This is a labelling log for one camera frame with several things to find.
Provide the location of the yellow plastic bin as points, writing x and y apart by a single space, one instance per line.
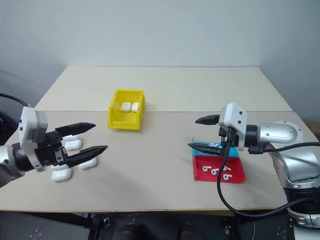
125 122

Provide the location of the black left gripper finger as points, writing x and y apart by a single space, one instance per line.
77 128
87 154

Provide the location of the blue plastic tray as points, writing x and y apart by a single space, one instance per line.
232 152

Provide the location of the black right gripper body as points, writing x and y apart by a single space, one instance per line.
231 140

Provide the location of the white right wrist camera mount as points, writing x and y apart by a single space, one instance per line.
233 117

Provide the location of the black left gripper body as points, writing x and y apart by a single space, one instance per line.
50 150

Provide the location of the dark rounded shape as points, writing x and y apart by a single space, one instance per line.
130 231
190 231

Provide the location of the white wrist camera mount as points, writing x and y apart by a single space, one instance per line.
233 117
31 125

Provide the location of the red plastic tray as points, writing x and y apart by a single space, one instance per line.
200 175

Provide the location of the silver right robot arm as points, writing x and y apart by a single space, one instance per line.
277 132

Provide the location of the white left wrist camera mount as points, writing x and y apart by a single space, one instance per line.
31 125

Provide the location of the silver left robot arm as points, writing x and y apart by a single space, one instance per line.
10 162

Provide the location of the black table frame bracket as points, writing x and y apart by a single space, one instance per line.
100 225

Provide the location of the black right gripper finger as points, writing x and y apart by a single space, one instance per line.
208 120
207 149

